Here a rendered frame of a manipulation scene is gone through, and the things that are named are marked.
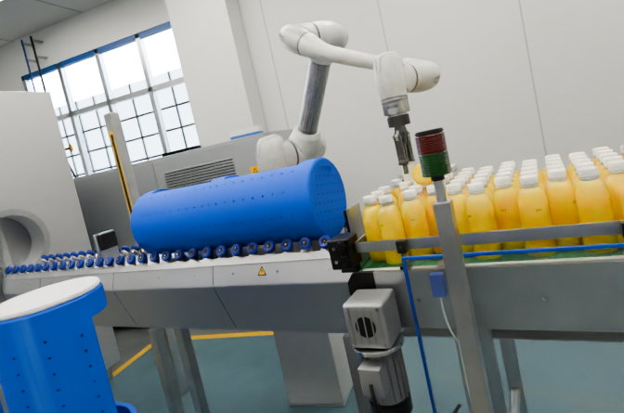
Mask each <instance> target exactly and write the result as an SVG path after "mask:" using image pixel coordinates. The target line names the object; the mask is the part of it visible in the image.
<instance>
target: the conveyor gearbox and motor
mask: <svg viewBox="0 0 624 413"><path fill-rule="evenodd" d="M343 309H344V317H345V322H346V325H347V330H348V335H349V339H350V343H351V346H352V348H353V351H354V352H355V353H356V354H358V356H359V361H360V366H359V368H358V369H357V371H358V376H359V380H360V384H361V389H362V392H363V396H368V397H369V398H370V408H371V412H372V413H411V411H412V409H413V405H412V401H411V396H410V385H409V381H408V376H407V371H406V367H405V362H404V358H403V354H402V349H401V347H402V345H403V344H404V341H405V340H404V336H403V334H402V332H400V331H401V329H402V328H401V323H400V318H399V313H398V310H397V301H396V296H395V292H394V290H393V289H371V290H356V291H355V292H354V293H353V295H352V296H351V297H350V298H349V299H348V300H347V301H346V302H345V303H344V305H343Z"/></svg>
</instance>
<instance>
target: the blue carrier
mask: <svg viewBox="0 0 624 413"><path fill-rule="evenodd" d="M273 195H274V196H273ZM345 209H346V195H345V187H344V183H343V180H342V178H341V176H340V174H339V172H338V170H337V168H336V167H335V166H334V164H333V163H332V162H331V161H330V160H328V159H326V158H322V157H320V158H315V159H310V160H305V161H302V162H300V163H299V164H298V165H294V166H289V167H284V168H279V169H275V170H270V171H264V172H260V173H255V174H247V175H242V176H239V175H235V174H233V175H228V176H223V177H218V178H216V179H214V180H213V181H211V182H209V183H203V184H198V185H194V186H189V187H181V188H176V189H171V190H170V189H159V190H154V191H150V192H148V193H146V194H144V195H142V196H141V197H140V198H139V199H138V200H137V201H136V204H135V205H134V207H133V210H132V213H131V220H130V223H131V230H132V234H133V236H134V239H135V240H136V243H137V244H138V245H139V246H140V247H141V248H142V249H143V250H144V251H146V252H149V253H153V252H157V253H158V254H163V253H164V252H165V251H169V252H171V253H176V251H177V250H183V251H184V252H188V251H189V250H190V249H192V248H195V249H197V250H198V251H202V250H203V248H205V247H210V248H211V249H212V250H216V249H217V248H218V247H219V246H220V245H224V246H225V247H226V248H232V246H233V245H234V244H240V245H241V246H242V247H247V246H248V245H249V244H250V243H251V242H255V243H257V245H264V244H265V243H266V242H267V241H269V240H272V241H273V242H274V243H275V244H278V243H282V242H283V241H284V240H285V239H290V240H291V241H292V242H298V241H300V240H301V239H302V238H304V237H308V238H310V239H311V240H319V239H320V237H322V236H324V235H327V236H329V237H330V238H332V237H333V236H335V235H338V234H340V233H341V231H342V230H343V228H344V225H345V216H344V210H345Z"/></svg>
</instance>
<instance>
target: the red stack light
mask: <svg viewBox="0 0 624 413"><path fill-rule="evenodd" d="M415 142H416V148H417V152H418V155H426V154H432V153H437V152H440V151H444V150H447V149H448V145H447V141H446V137H445V132H441V133H437V134H432V135H429V136H419V137H415Z"/></svg>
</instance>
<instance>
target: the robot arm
mask: <svg viewBox="0 0 624 413"><path fill-rule="evenodd" d="M279 41H280V42H281V44H282V45H283V46H284V47H285V48H286V49H287V50H288V51H290V52H292V53H294V54H295V55H298V56H302V57H305V58H309V59H310V60H309V65H308V71H307V76H306V82H305V92H304V98H303V103H302V108H301V114H300V120H299V125H297V126H296V127H295V128H294V129H293V131H292V133H291V135H290V137H289V140H283V138H282V137H281V136H279V135H276V134H273V135H269V136H264V137H262V138H260V139H259V140H258V142H257V144H256V160H257V165H258V169H259V173H260V172H264V171H270V170H275V169H279V168H284V167H289V166H294V165H298V164H299V163H300V162H302V161H305V160H310V159H315V158H320V157H323V156H324V154H325V152H326V148H327V146H326V141H325V139H324V138H323V136H322V135H321V132H320V130H319V129H318V127H319V118H320V114H321V109H322V104H323V99H324V96H325V91H326V86H327V82H328V77H329V72H330V67H331V64H332V63H337V64H342V65H346V66H352V67H358V68H363V69H369V70H373V75H374V82H375V86H376V90H377V93H378V95H379V97H380V99H381V101H382V106H383V116H388V118H387V123H388V127H389V128H395V133H394V136H393V139H394V142H395V146H396V154H397V158H398V165H401V168H402V173H403V177H404V182H407V181H410V182H411V183H412V184H413V183H414V182H413V178H412V169H413V167H414V163H413V162H414V161H415V159H414V156H413V151H412V145H411V141H410V132H408V130H407V128H406V124H410V116H409V114H408V113H407V111H410V104H409V100H408V94H407V93H420V92H424V91H427V90H430V89H432V88H433V87H435V86H436V85H437V84H438V81H439V79H440V69H439V67H438V66H437V65H436V64H435V63H434V62H432V61H429V60H423V59H417V58H403V59H402V58H401V57H400V55H399V54H398V53H397V52H396V51H388V52H384V53H382V54H380V55H378V56H376V55H372V54H367V53H362V52H358V51H354V50H349V49H345V47H346V45H347V43H348V31H347V29H346V27H344V26H343V25H341V24H339V23H337V22H335V21H332V20H316V21H312V22H305V23H298V24H295V25H293V24H289V25H286V26H283V27H282V28H281V29H280V31H279Z"/></svg>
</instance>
